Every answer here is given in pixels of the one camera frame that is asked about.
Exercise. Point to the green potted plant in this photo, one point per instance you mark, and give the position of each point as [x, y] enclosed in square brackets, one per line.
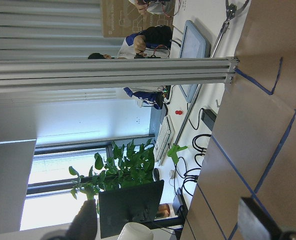
[130, 165]

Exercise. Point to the black power adapter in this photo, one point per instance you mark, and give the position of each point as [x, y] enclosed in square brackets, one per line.
[208, 116]

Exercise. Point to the small red object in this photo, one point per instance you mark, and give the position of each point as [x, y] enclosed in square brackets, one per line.
[179, 112]

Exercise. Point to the black monitor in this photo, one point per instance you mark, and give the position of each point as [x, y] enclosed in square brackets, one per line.
[137, 204]

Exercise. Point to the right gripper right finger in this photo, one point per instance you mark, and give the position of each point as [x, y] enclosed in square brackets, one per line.
[254, 224]

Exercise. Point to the white keyboard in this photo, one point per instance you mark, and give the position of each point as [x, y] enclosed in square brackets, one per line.
[164, 138]

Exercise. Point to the aluminium frame post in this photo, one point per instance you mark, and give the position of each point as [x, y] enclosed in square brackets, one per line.
[28, 76]

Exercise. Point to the brown cardboard box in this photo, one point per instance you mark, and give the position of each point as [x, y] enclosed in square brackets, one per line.
[120, 18]

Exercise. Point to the cream white ikea cup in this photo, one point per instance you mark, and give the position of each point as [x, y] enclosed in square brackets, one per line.
[135, 231]

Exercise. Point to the seated person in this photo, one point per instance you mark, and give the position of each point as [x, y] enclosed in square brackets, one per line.
[145, 47]

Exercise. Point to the teach pendant tablet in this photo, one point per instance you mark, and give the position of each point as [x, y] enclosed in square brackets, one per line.
[193, 45]

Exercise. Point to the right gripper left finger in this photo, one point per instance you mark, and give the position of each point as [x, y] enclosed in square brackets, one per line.
[83, 227]

